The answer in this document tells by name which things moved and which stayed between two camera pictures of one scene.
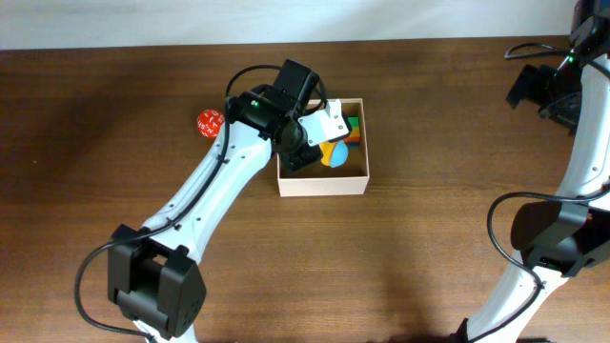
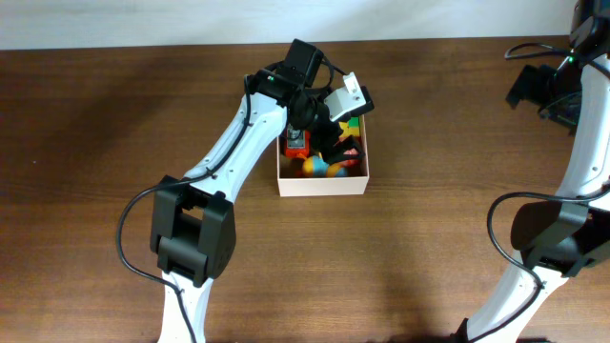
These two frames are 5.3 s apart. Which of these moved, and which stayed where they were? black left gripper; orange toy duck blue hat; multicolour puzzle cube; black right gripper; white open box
Moved: orange toy duck blue hat; black left gripper
Stayed: multicolour puzzle cube; white open box; black right gripper
